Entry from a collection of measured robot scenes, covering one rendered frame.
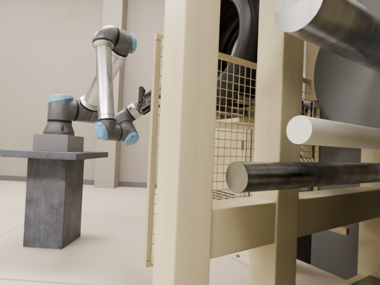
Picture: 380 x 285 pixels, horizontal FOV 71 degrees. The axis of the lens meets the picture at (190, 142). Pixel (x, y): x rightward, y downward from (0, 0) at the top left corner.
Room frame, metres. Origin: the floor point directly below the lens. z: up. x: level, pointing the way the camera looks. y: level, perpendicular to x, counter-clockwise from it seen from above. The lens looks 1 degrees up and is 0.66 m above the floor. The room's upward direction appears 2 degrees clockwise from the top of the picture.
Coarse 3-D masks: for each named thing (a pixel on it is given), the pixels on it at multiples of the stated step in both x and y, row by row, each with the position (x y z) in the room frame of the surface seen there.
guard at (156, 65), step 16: (160, 48) 0.80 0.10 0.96; (160, 64) 0.80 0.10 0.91; (240, 64) 1.00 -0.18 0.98; (256, 64) 1.03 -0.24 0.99; (224, 80) 0.95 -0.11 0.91; (256, 80) 1.04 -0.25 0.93; (304, 80) 1.21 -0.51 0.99; (304, 112) 1.22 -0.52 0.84; (320, 112) 1.28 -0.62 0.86; (224, 128) 0.97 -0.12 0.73; (224, 144) 0.96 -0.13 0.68; (320, 160) 1.29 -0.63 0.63; (144, 256) 0.81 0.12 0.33
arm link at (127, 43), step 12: (120, 36) 1.51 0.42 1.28; (132, 36) 1.57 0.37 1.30; (120, 48) 1.56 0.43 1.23; (132, 48) 1.59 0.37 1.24; (120, 60) 1.63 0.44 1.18; (96, 84) 1.72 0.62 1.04; (84, 96) 1.83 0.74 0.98; (96, 96) 1.78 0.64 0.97; (84, 108) 1.81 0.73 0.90; (96, 108) 1.84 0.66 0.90; (84, 120) 1.88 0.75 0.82; (96, 120) 1.92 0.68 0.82
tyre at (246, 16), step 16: (224, 0) 1.44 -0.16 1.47; (240, 0) 1.16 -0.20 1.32; (256, 0) 1.13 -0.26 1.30; (224, 16) 1.55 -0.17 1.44; (240, 16) 1.15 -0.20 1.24; (256, 16) 1.12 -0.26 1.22; (224, 32) 1.64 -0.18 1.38; (240, 32) 1.15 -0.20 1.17; (256, 32) 1.12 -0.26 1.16; (224, 48) 1.67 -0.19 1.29; (240, 48) 1.15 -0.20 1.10; (256, 48) 1.13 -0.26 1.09; (224, 64) 1.67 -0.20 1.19; (240, 80) 1.20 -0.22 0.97; (224, 96) 1.29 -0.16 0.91
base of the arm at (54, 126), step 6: (48, 120) 1.73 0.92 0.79; (54, 120) 1.72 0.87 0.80; (60, 120) 1.72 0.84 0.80; (66, 120) 1.75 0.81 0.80; (48, 126) 1.71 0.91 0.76; (54, 126) 1.71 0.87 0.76; (60, 126) 1.72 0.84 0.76; (66, 126) 1.74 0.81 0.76; (48, 132) 1.70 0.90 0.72; (54, 132) 1.70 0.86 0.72; (60, 132) 1.71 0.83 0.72; (66, 132) 1.73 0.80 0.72; (72, 132) 1.78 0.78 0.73
